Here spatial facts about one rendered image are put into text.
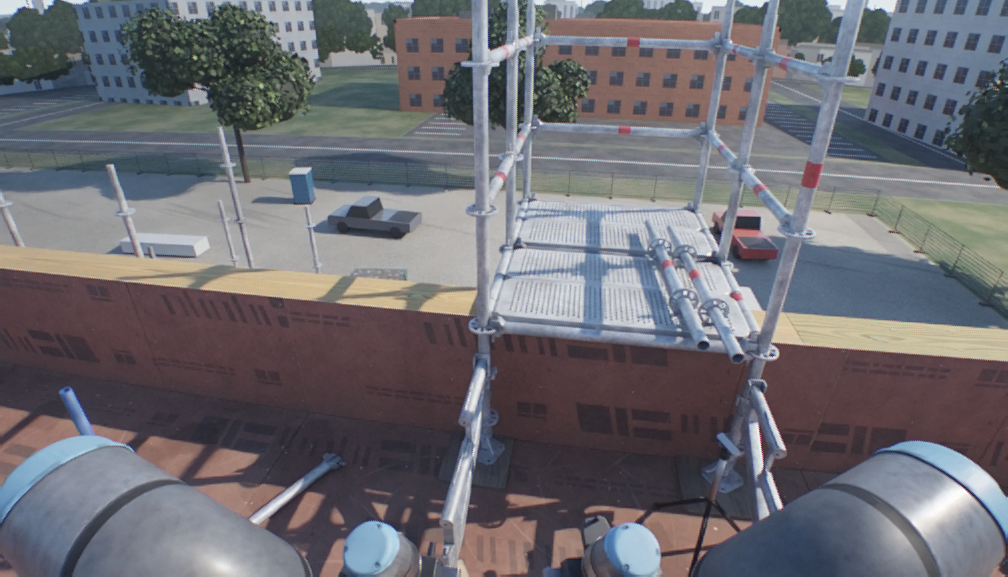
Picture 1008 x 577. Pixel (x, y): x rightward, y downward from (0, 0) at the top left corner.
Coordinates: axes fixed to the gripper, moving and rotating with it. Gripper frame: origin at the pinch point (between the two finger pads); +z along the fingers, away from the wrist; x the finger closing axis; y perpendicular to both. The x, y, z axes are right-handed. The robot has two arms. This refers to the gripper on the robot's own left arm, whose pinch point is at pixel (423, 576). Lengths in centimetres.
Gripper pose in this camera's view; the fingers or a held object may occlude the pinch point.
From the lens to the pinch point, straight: 131.4
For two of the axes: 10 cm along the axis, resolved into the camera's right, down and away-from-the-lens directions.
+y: 1.1, -7.7, 6.3
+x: -9.8, 0.2, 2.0
